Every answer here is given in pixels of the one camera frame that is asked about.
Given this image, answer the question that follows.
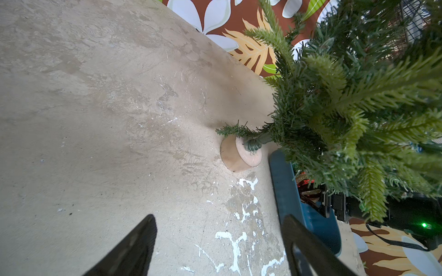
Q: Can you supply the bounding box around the teal plastic bin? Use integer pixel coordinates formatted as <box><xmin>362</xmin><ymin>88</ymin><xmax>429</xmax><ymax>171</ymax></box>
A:
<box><xmin>269</xmin><ymin>149</ymin><xmax>342</xmax><ymax>256</ymax></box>

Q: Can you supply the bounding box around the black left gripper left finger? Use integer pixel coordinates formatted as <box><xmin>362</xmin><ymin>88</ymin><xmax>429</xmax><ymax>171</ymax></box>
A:
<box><xmin>85</xmin><ymin>214</ymin><xmax>157</xmax><ymax>276</ymax></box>

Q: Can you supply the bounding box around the black cable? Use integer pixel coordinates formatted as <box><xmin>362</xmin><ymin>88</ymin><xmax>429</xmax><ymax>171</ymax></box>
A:
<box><xmin>365</xmin><ymin>222</ymin><xmax>430</xmax><ymax>252</ymax></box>

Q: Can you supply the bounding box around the round wooden tree base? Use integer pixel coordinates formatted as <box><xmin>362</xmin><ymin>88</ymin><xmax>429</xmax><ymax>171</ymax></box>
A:
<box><xmin>220</xmin><ymin>135</ymin><xmax>262</xmax><ymax>173</ymax></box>

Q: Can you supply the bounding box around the small green christmas tree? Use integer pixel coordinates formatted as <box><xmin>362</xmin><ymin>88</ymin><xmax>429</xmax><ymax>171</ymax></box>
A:
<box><xmin>217</xmin><ymin>1</ymin><xmax>442</xmax><ymax>222</ymax></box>

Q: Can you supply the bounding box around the red gold striped ball ornament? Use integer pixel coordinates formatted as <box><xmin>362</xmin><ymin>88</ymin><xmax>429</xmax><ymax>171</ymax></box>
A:
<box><xmin>295</xmin><ymin>171</ymin><xmax>322</xmax><ymax>205</ymax></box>

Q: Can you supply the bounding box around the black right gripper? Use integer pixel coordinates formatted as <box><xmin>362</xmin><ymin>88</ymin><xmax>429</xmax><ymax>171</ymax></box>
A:
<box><xmin>322</xmin><ymin>193</ymin><xmax>442</xmax><ymax>242</ymax></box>

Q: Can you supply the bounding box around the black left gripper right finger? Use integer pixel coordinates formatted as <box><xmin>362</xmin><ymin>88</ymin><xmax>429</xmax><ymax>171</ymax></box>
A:
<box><xmin>281</xmin><ymin>215</ymin><xmax>355</xmax><ymax>276</ymax></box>

